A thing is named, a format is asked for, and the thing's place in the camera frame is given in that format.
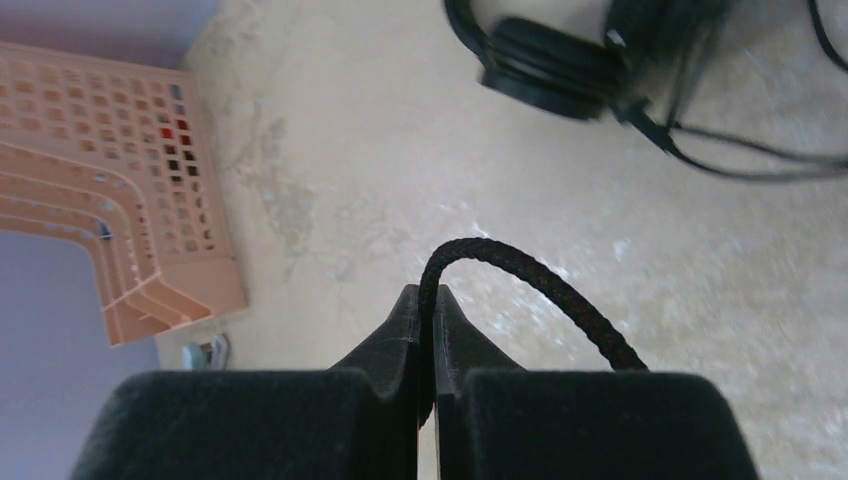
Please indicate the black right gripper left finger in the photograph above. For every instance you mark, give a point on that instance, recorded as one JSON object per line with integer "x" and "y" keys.
{"x": 357, "y": 419}

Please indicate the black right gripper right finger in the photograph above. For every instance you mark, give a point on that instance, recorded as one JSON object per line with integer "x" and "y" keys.
{"x": 497, "y": 420}

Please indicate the peach plastic file organizer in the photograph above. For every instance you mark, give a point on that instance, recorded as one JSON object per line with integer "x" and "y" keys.
{"x": 113, "y": 157}

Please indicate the small black on-ear headphones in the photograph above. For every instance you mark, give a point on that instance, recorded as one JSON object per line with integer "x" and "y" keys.
{"x": 574, "y": 78}

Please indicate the light blue stapler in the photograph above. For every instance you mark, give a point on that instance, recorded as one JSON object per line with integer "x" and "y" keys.
{"x": 213, "y": 355}

